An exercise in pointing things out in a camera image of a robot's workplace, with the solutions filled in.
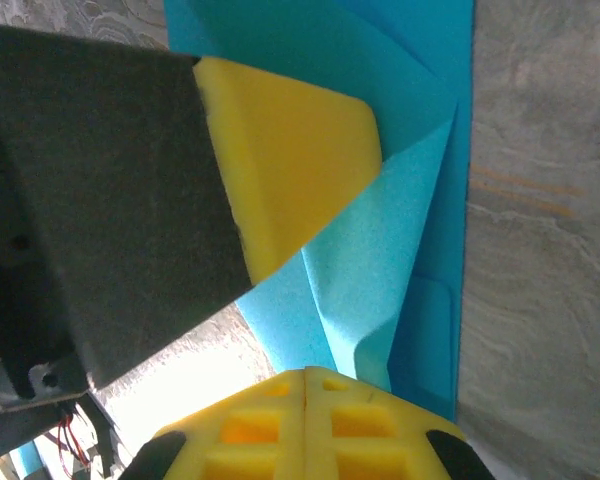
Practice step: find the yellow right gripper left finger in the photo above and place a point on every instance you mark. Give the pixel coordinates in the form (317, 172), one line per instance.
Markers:
(290, 440)

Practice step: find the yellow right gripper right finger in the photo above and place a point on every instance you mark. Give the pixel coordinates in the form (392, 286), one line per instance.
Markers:
(320, 440)

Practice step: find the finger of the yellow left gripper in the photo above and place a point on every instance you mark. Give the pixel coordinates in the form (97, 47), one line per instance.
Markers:
(130, 200)

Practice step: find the cyan paper sheet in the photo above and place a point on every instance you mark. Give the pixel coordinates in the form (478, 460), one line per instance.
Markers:
(420, 100)

